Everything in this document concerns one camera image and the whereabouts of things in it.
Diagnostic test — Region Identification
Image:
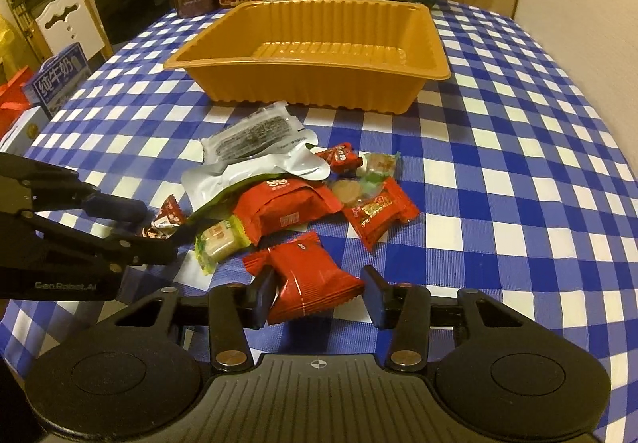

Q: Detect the small red brown candy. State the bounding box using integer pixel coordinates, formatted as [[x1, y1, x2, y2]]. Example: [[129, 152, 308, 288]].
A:
[[141, 195, 187, 239]]

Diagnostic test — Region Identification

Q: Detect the green yellow cake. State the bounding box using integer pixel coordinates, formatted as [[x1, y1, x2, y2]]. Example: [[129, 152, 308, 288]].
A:
[[195, 215, 251, 274]]

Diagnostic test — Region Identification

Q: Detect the red pastry packet front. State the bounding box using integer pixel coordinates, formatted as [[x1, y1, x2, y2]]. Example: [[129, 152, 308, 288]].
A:
[[242, 231, 364, 325]]

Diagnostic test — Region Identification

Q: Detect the red square snack packet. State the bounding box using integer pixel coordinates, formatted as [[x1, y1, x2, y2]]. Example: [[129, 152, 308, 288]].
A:
[[343, 177, 419, 253]]

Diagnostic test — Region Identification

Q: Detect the large red snack packet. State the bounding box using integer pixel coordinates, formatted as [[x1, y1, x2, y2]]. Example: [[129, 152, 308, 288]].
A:
[[232, 178, 344, 245]]

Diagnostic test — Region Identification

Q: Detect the clear brown candy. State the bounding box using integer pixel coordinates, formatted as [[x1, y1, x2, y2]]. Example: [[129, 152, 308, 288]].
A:
[[329, 177, 383, 207]]

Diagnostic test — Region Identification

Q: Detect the white foil snack pouch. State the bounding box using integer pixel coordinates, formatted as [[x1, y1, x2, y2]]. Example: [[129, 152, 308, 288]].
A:
[[182, 143, 331, 211]]

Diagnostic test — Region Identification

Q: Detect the green candy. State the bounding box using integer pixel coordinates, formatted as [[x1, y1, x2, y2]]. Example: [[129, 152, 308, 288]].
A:
[[356, 152, 400, 183]]

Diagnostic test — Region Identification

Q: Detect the clear seaweed snack packet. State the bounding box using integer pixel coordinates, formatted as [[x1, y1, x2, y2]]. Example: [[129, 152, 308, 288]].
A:
[[200, 102, 318, 169]]

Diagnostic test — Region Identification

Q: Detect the white box corner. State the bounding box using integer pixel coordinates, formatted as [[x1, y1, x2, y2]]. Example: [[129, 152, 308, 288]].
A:
[[0, 106, 49, 156]]

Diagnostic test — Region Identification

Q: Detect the blue milk carton box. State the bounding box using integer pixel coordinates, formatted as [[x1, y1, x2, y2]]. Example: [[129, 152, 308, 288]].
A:
[[23, 42, 92, 119]]

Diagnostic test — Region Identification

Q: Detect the red bag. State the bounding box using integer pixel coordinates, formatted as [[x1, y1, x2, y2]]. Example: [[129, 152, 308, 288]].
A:
[[0, 66, 33, 138]]

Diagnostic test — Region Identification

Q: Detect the white wooden chair back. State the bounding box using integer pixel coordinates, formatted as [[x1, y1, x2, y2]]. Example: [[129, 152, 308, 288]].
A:
[[35, 0, 106, 60]]

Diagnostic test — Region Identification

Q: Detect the orange plastic tray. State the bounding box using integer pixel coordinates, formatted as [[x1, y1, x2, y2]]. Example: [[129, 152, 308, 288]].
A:
[[164, 0, 451, 115]]

